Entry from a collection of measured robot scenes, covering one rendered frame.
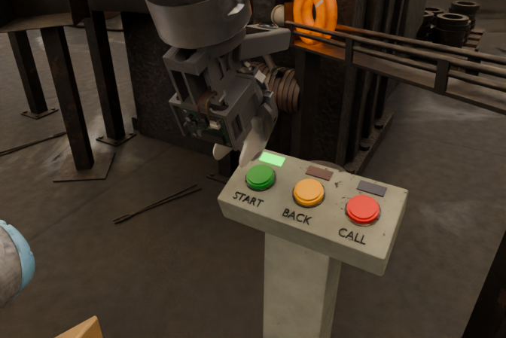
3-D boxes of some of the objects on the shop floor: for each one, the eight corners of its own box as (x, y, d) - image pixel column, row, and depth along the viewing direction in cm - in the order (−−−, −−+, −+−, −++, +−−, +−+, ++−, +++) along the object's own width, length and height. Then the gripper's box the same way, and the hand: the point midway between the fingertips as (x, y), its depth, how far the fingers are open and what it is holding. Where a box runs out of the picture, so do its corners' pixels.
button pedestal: (257, 364, 98) (260, 137, 67) (356, 417, 88) (413, 178, 57) (220, 428, 86) (202, 188, 55) (330, 498, 76) (383, 252, 45)
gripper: (138, 50, 38) (199, 184, 54) (219, 65, 35) (260, 206, 50) (188, 1, 43) (231, 138, 59) (265, 10, 39) (289, 155, 55)
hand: (253, 148), depth 55 cm, fingers closed
